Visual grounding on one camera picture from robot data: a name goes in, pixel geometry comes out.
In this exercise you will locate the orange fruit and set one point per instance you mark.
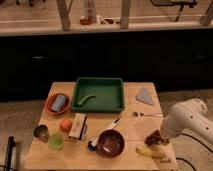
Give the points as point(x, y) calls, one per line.
point(65, 125)

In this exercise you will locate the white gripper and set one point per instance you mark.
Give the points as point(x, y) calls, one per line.
point(165, 140)

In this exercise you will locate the yellow corn cob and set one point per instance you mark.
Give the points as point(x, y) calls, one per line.
point(150, 152)

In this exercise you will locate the dark red grape bunch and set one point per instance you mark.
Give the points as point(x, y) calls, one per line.
point(153, 138)

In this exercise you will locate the green chili pepper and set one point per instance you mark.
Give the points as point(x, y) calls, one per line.
point(84, 99)

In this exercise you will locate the orange plastic bowl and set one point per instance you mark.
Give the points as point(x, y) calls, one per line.
point(50, 101)

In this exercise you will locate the silver fork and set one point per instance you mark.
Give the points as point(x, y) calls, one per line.
point(143, 114)

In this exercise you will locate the dark red bowl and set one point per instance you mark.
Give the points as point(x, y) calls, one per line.
point(110, 144)

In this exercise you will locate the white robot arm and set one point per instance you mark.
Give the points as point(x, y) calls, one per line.
point(189, 114)

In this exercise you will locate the green plastic tray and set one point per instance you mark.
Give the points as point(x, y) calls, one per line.
point(109, 92)

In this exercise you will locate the black stand pole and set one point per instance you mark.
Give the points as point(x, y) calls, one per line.
point(9, 152)

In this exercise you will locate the grey triangular cloth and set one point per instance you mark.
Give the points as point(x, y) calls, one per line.
point(145, 97)

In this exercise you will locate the metal cup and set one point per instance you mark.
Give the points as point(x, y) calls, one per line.
point(41, 132)

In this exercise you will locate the green plastic cup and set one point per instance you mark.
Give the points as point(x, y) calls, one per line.
point(56, 141)

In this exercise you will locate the wooden block brush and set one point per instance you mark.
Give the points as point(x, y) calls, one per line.
point(78, 125)

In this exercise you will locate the red object on shelf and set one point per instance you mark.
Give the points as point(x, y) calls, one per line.
point(84, 21)

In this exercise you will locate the grey can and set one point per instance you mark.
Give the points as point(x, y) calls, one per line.
point(59, 103)

